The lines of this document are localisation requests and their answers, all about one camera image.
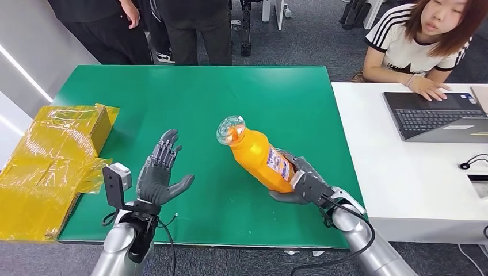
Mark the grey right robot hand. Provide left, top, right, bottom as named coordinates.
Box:
left=268, top=149, right=325, bottom=205

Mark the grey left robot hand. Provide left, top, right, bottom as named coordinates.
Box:
left=136, top=128, right=195, bottom=206

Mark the orange bottle with clear cap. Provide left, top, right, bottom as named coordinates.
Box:
left=216, top=115, right=297, bottom=194

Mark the yellow-taped cardboard box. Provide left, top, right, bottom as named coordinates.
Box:
left=0, top=102, right=120, bottom=243

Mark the white desk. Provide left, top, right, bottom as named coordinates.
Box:
left=330, top=82, right=488, bottom=244

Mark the dark grey laptop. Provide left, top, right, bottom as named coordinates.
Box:
left=383, top=91, right=488, bottom=144

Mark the person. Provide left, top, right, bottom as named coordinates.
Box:
left=361, top=0, right=488, bottom=102
left=47, top=0, right=153, bottom=66
left=139, top=0, right=176, bottom=65
left=152, top=0, right=233, bottom=66

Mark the white furniture leg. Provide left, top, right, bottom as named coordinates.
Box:
left=362, top=0, right=384, bottom=30
left=261, top=0, right=293, bottom=31

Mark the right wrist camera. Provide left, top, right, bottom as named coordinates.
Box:
left=291, top=171, right=337, bottom=209

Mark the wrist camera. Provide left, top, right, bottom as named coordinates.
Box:
left=102, top=162, right=133, bottom=209
left=291, top=171, right=337, bottom=209

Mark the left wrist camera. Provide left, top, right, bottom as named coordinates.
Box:
left=102, top=162, right=133, bottom=209

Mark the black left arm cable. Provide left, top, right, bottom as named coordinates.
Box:
left=101, top=211, right=178, bottom=276

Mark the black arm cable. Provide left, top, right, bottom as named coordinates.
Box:
left=101, top=211, right=178, bottom=276
left=289, top=194, right=377, bottom=276

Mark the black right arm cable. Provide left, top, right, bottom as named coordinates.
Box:
left=289, top=194, right=377, bottom=276

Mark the thin black desk cable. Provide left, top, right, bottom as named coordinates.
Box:
left=459, top=153, right=488, bottom=171

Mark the white floor cable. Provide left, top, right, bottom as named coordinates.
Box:
left=457, top=243, right=488, bottom=276

